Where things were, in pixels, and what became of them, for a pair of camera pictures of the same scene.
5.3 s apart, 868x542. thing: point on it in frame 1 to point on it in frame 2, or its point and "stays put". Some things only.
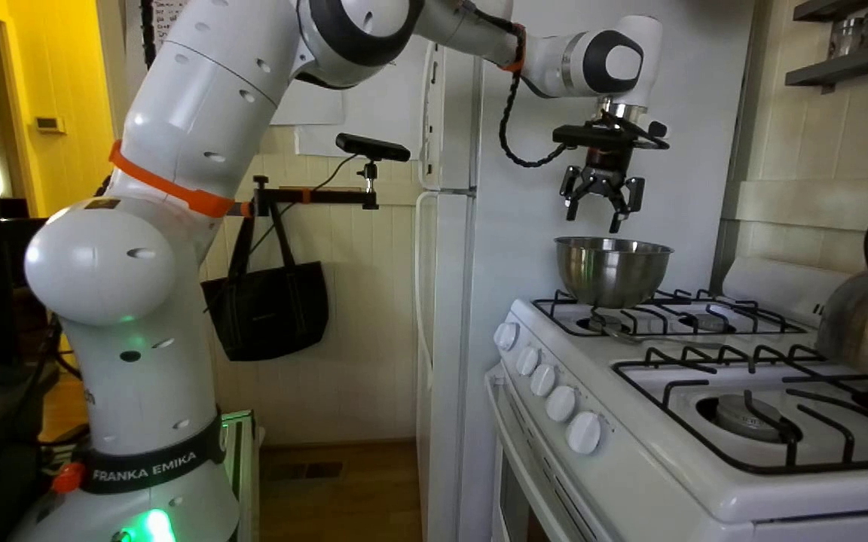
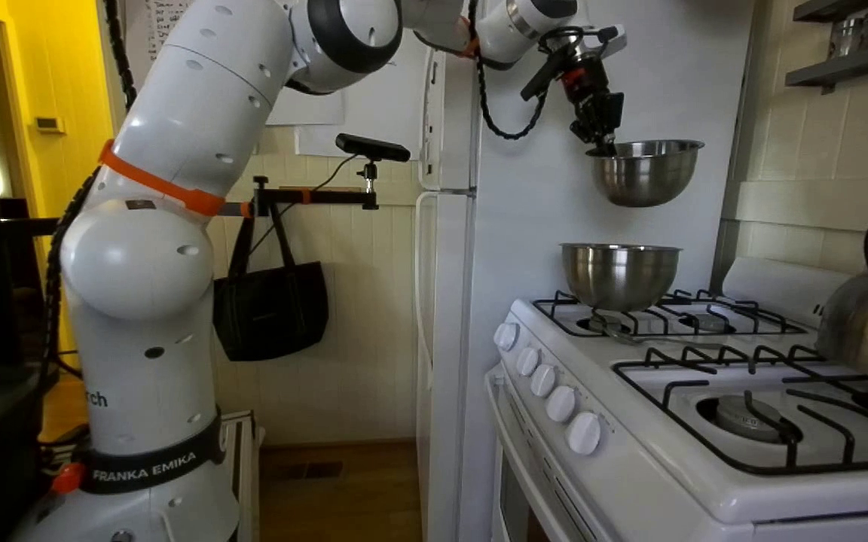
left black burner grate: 671,310 stays put
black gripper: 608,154 to 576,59
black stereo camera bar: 373,148 stays put
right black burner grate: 793,415 stays put
